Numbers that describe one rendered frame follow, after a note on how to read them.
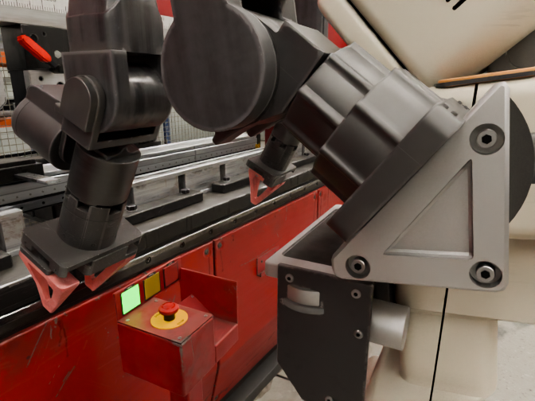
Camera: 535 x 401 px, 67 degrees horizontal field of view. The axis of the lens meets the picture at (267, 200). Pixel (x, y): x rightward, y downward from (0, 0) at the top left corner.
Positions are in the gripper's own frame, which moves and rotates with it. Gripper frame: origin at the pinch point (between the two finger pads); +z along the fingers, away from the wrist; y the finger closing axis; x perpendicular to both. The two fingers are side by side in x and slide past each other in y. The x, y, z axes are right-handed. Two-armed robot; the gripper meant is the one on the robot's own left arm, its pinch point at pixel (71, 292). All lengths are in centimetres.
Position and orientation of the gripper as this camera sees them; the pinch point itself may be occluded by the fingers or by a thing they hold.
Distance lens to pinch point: 52.3
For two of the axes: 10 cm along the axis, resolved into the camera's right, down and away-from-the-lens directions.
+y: -4.6, 2.5, -8.5
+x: 7.9, 5.5, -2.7
